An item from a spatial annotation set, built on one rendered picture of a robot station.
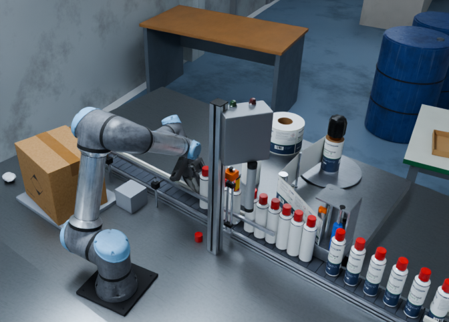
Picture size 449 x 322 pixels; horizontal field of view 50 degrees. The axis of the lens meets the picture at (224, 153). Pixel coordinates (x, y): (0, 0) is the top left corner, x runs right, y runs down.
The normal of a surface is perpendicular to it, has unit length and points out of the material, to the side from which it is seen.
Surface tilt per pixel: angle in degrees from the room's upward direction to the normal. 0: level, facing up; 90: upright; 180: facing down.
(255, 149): 90
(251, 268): 0
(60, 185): 90
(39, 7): 90
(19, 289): 0
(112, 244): 8
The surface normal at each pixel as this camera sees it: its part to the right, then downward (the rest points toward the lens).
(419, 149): 0.04, -0.84
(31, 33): 0.90, 0.26
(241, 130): 0.31, 0.52
